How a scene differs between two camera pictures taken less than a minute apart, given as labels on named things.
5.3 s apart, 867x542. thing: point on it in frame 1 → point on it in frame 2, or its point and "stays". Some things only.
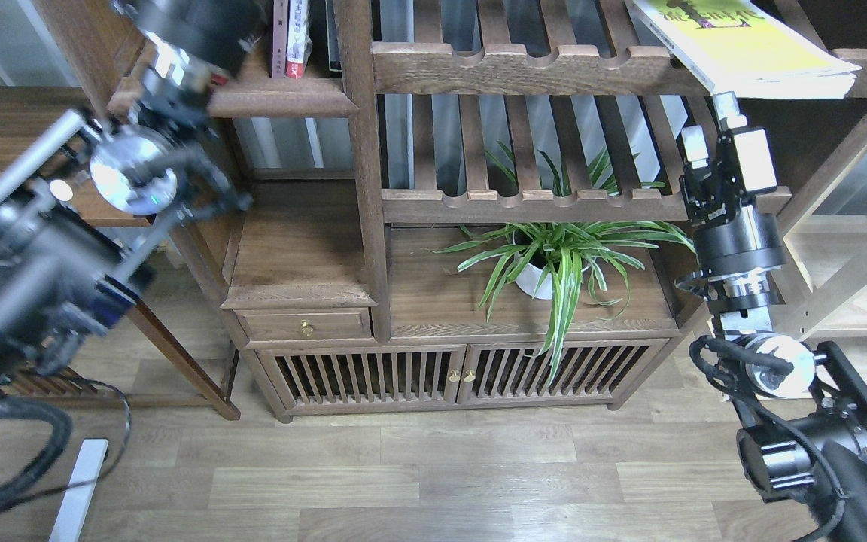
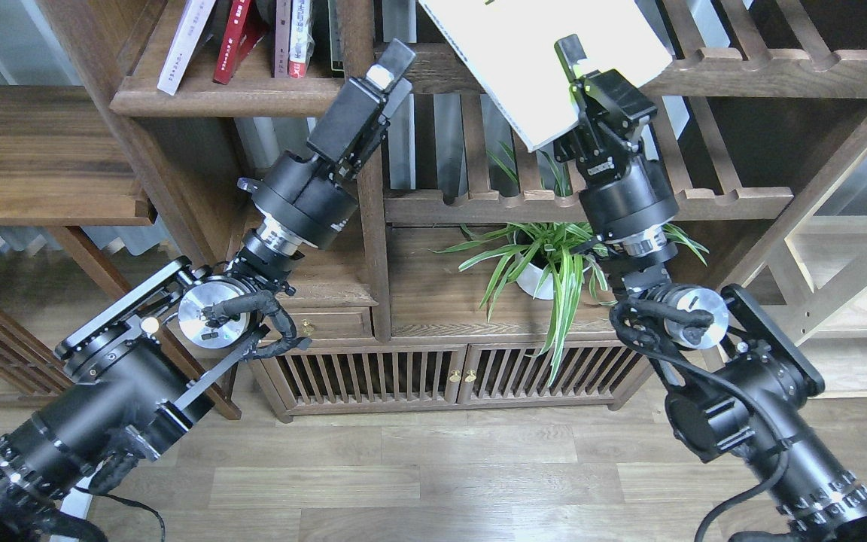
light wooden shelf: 850,253 stays
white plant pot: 533,279 stays
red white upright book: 299,41 stays
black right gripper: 731,239 → 625,196
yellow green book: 736,47 → 507,47
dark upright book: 333,37 stays
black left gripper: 213,36 → 311,199
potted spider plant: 568,259 stays
